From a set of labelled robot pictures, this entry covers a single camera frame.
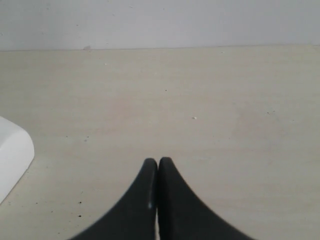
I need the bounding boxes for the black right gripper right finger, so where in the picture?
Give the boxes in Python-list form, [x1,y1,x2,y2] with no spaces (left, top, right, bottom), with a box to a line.
[157,157,252,240]

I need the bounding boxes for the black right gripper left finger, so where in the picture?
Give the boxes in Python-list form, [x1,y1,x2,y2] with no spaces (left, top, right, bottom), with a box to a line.
[72,158,158,240]

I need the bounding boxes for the white mannequin head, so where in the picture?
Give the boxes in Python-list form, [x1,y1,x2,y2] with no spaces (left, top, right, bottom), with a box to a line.
[0,117,35,202]

